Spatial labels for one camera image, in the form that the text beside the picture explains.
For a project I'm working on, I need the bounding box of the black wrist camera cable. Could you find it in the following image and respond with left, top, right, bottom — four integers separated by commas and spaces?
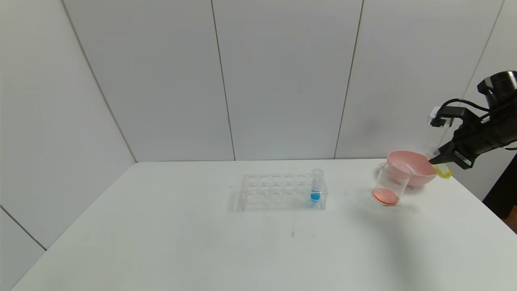
438, 98, 491, 122

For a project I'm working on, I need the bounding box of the test tube with blue pigment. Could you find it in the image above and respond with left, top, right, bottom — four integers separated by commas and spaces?
312, 169, 325, 203

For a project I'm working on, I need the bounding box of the test tube with yellow pigment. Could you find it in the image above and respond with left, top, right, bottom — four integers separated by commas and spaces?
428, 148, 452, 179

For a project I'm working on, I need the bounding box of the black background object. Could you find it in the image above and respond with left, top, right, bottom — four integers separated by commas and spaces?
483, 154, 517, 221

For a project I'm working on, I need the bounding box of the clear glass beaker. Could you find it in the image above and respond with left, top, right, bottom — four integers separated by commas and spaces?
372, 162, 412, 207

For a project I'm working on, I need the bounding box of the pink plastic bowl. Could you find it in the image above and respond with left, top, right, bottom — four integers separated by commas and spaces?
387, 151, 440, 188

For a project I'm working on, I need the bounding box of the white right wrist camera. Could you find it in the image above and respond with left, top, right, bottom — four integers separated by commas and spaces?
428, 105, 467, 129

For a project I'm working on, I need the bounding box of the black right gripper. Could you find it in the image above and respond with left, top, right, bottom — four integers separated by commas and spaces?
428, 115, 501, 170

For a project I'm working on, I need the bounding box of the clear plastic test tube rack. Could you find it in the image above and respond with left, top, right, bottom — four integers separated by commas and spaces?
238, 174, 328, 211

